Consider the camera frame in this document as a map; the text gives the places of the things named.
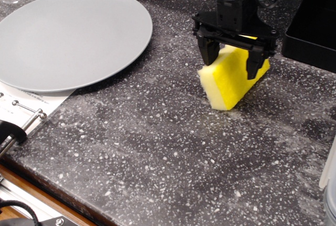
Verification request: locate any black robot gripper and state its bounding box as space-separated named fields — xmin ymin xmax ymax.
xmin=192 ymin=0 xmax=279 ymax=80

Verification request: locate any yellow sponge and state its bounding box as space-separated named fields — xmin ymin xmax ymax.
xmin=197 ymin=45 xmax=270 ymax=111

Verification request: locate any grey round plate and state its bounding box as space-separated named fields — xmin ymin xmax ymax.
xmin=1 ymin=0 xmax=153 ymax=92

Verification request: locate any black plastic tray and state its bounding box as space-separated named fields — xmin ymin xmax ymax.
xmin=281 ymin=0 xmax=335 ymax=73

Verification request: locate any white paper sheet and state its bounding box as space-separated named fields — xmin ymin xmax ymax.
xmin=1 ymin=83 xmax=74 ymax=127

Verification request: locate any black metal screw clamp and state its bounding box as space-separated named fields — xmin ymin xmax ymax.
xmin=1 ymin=100 xmax=47 ymax=158

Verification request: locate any black metal bracket with screw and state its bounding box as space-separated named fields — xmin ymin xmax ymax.
xmin=40 ymin=216 xmax=78 ymax=226

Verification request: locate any aluminium rail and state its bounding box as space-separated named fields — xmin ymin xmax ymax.
xmin=0 ymin=177 xmax=57 ymax=223

